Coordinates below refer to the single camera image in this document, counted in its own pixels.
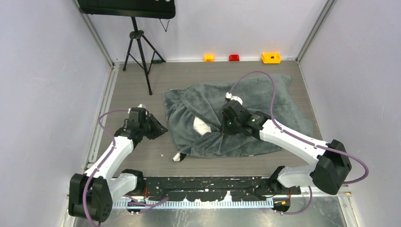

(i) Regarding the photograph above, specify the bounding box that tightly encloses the aluminium left side rail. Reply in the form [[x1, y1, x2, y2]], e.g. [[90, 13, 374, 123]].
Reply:
[[83, 62, 120, 171]]

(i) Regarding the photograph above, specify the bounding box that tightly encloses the red small block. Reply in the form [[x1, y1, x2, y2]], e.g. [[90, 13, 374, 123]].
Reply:
[[229, 54, 240, 61]]

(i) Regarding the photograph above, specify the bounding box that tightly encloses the black tripod stand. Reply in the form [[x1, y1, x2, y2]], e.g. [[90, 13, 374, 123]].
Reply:
[[122, 17, 166, 96]]

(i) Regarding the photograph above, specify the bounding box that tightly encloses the aluminium front rail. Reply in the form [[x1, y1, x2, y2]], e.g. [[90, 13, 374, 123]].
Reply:
[[109, 175, 353, 210]]

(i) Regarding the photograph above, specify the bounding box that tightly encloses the grey plush pillowcase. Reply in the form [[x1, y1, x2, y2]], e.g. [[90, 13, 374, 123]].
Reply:
[[162, 74, 314, 158]]

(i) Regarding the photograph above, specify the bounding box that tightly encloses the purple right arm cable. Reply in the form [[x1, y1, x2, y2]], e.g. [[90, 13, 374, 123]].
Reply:
[[228, 71, 370, 215]]

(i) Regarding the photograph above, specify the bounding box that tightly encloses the yellow small bin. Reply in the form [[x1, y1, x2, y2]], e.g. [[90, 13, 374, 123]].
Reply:
[[261, 52, 281, 64]]

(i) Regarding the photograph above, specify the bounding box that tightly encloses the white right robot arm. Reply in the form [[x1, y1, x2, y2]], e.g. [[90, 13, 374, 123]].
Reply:
[[221, 100, 352, 195]]

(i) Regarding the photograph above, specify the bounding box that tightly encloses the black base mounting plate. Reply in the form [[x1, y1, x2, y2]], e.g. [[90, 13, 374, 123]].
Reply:
[[127, 176, 301, 202]]

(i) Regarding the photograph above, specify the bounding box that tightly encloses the aluminium rail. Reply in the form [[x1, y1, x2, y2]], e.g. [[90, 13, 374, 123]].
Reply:
[[83, 62, 120, 171], [109, 175, 353, 210]]

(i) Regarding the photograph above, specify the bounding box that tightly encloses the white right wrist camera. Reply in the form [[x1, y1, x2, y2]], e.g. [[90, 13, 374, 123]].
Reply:
[[225, 92, 243, 105]]

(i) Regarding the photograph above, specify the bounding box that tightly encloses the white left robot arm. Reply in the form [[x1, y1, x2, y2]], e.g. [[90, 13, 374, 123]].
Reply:
[[68, 105, 168, 227]]

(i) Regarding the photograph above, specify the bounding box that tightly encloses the orange small block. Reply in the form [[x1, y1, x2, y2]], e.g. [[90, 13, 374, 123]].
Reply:
[[203, 54, 214, 62]]

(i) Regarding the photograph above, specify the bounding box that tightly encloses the black panel on tripod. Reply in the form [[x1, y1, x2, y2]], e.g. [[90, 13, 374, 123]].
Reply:
[[78, 0, 176, 19]]

